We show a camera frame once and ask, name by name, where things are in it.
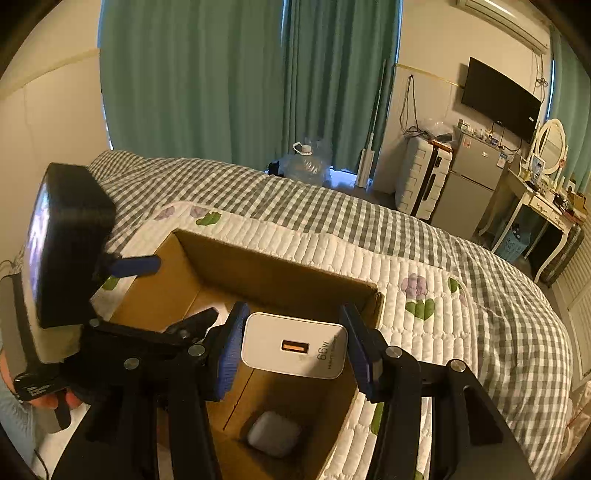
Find dark ribbed suitcase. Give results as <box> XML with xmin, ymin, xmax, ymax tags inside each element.
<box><xmin>542</xmin><ymin>225</ymin><xmax>585</xmax><ymax>285</ymax></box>

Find blue bin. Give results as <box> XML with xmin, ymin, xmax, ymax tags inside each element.
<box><xmin>495</xmin><ymin>226</ymin><xmax>528</xmax><ymax>260</ymax></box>

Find white flat mop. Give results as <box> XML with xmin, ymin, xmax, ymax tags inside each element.
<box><xmin>355</xmin><ymin>60</ymin><xmax>389</xmax><ymax>188</ymax></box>

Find white air conditioner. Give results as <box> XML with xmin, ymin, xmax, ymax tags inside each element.
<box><xmin>455</xmin><ymin>0</ymin><xmax>552</xmax><ymax>55</ymax></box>

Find black wall television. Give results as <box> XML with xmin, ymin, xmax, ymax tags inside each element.
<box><xmin>462</xmin><ymin>56</ymin><xmax>543</xmax><ymax>144</ymax></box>

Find white dressing table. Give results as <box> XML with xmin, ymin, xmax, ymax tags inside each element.
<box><xmin>478</xmin><ymin>159</ymin><xmax>581</xmax><ymax>283</ymax></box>

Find hanging wall cables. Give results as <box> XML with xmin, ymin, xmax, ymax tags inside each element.
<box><xmin>398</xmin><ymin>74</ymin><xmax>433</xmax><ymax>138</ymax></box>

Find clear water jug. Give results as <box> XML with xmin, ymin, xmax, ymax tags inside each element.
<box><xmin>277</xmin><ymin>138</ymin><xmax>334</xmax><ymax>186</ymax></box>

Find white quilted floral blanket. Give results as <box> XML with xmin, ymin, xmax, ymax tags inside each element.
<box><xmin>90</xmin><ymin>200</ymin><xmax>474</xmax><ymax>480</ymax></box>

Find person's left forearm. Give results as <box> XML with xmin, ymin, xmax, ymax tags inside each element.
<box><xmin>0</xmin><ymin>376</ymin><xmax>38</xmax><ymax>464</ymax></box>

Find white earbuds case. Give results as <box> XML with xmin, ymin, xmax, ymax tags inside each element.
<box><xmin>246</xmin><ymin>412</ymin><xmax>303</xmax><ymax>459</ymax></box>

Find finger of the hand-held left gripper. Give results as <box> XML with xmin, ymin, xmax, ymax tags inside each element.
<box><xmin>83</xmin><ymin>308</ymin><xmax>219</xmax><ymax>365</ymax></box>
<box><xmin>95</xmin><ymin>255</ymin><xmax>162</xmax><ymax>280</ymax></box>

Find white suitcase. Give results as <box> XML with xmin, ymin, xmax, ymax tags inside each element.
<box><xmin>394</xmin><ymin>136</ymin><xmax>454</xmax><ymax>220</ymax></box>

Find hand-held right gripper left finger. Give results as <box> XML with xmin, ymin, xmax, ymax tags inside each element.
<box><xmin>51</xmin><ymin>302</ymin><xmax>251</xmax><ymax>480</ymax></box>

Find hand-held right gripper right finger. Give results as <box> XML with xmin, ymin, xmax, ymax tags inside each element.
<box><xmin>338</xmin><ymin>303</ymin><xmax>539</xmax><ymax>480</ymax></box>

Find green curtain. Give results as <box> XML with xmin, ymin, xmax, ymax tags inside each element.
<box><xmin>99</xmin><ymin>0</ymin><xmax>296</xmax><ymax>174</ymax></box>
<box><xmin>547</xmin><ymin>25</ymin><xmax>575</xmax><ymax>144</ymax></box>
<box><xmin>281</xmin><ymin>0</ymin><xmax>402</xmax><ymax>171</ymax></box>

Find white USB charger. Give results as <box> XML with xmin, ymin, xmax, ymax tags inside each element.
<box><xmin>241</xmin><ymin>312</ymin><xmax>350</xmax><ymax>380</ymax></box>

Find cardboard box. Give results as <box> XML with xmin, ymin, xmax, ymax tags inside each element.
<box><xmin>108</xmin><ymin>228</ymin><xmax>385</xmax><ymax>480</ymax></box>

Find person's left hand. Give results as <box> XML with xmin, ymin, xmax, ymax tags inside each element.
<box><xmin>0</xmin><ymin>353</ymin><xmax>86</xmax><ymax>414</ymax></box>

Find green checked bedspread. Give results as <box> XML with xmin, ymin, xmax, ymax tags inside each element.
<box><xmin>88</xmin><ymin>150</ymin><xmax>580</xmax><ymax>472</ymax></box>

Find grey refrigerator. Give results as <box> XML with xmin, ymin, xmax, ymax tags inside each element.
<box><xmin>431</xmin><ymin>129</ymin><xmax>514</xmax><ymax>241</ymax></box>

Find oval vanity mirror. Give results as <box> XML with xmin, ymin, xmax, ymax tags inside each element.
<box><xmin>530</xmin><ymin>119</ymin><xmax>568</xmax><ymax>175</ymax></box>

